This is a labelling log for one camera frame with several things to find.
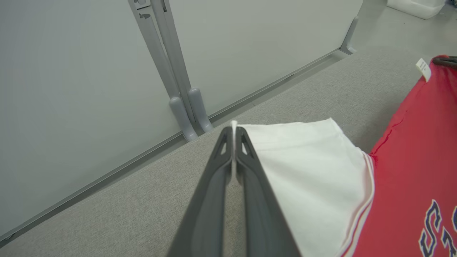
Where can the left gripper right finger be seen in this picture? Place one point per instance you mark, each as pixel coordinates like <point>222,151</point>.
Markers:
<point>262,210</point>

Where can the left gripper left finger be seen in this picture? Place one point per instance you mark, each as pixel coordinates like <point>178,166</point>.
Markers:
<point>209,200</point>

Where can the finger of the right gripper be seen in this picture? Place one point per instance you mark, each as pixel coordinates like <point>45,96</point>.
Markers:
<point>448,61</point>

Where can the red white baseball jersey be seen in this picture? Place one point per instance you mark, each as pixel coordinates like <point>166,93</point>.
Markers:
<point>307,171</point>

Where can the white plastic box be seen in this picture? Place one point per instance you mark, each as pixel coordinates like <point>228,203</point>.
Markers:
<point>417,8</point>

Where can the grey partition end foot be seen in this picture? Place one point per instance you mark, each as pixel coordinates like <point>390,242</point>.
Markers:
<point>350,37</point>

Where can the grey double partition post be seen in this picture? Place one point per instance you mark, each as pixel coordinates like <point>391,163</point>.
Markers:
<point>171,53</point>

